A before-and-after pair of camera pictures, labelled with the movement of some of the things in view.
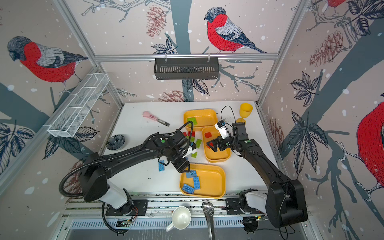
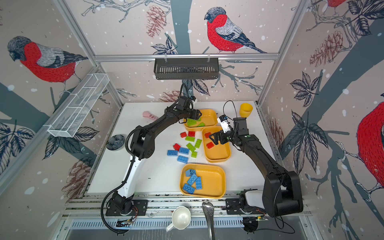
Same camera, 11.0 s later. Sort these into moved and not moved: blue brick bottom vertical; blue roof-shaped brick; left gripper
Moved: blue brick bottom vertical; left gripper
Not moved: blue roof-shaped brick
